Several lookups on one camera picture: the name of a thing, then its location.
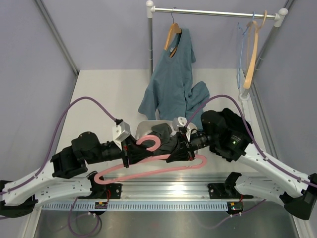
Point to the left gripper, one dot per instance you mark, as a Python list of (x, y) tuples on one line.
[(129, 147)]

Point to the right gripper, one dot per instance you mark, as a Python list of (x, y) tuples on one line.
[(183, 140)]

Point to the black t shirt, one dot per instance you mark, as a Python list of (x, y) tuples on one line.
[(224, 133)]

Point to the pink plastic hanger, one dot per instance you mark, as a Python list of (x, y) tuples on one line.
[(144, 171)]

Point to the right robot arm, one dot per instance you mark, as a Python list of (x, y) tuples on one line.
[(294, 190)]

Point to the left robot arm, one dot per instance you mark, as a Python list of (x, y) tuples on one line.
[(59, 178)]

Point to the teal blue t shirt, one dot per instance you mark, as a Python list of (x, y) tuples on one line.
[(171, 91)]

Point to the wooden hanger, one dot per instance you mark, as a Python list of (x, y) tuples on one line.
[(174, 29)]

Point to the beige plastic hanger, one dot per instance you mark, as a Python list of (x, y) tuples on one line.
[(251, 56)]

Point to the grey clothes in basket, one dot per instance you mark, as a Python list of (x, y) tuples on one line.
[(164, 132)]

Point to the white laundry basket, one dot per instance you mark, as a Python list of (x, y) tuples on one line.
[(145, 128)]

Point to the metal clothes rack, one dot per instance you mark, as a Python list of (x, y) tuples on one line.
[(244, 94)]

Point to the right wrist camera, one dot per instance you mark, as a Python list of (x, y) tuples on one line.
[(179, 125)]

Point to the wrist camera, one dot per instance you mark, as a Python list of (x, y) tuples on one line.
[(120, 132), (179, 125)]

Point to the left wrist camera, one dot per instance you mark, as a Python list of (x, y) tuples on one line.
[(120, 132)]

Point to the aluminium mounting rail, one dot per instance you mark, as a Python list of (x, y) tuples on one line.
[(165, 187)]

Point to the light blue cable duct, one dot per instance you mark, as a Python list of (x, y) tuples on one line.
[(138, 206)]

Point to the light blue wire hanger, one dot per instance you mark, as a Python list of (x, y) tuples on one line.
[(239, 67)]

